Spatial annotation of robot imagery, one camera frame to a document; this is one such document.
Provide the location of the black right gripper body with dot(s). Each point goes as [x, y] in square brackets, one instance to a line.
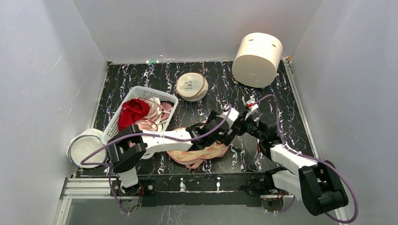
[242, 121]

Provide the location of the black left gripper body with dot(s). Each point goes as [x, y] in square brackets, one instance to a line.
[225, 138]

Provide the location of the pink floral mesh laundry bag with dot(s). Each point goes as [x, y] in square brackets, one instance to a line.
[193, 159]

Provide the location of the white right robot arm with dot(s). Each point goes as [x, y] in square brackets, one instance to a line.
[314, 182]

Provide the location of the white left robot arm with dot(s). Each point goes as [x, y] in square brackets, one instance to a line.
[131, 145]

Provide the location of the round white mesh laundry bag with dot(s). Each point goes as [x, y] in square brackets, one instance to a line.
[192, 86]

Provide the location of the white plastic laundry basket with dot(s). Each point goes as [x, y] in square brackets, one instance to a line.
[111, 130]

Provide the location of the round white mesh bag left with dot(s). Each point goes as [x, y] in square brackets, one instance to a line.
[83, 145]

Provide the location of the large cream cylinder drum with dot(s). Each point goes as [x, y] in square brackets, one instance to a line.
[257, 60]

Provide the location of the pink and white bras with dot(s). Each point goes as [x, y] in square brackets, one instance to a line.
[156, 118]

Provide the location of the red garment in basket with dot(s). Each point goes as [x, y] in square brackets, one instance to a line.
[132, 111]

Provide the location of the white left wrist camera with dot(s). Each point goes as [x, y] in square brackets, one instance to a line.
[230, 114]

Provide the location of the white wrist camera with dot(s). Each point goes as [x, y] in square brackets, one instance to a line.
[230, 114]
[251, 106]

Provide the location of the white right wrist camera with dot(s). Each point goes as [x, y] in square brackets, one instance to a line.
[251, 106]

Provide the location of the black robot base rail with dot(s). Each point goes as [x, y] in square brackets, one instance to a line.
[176, 189]

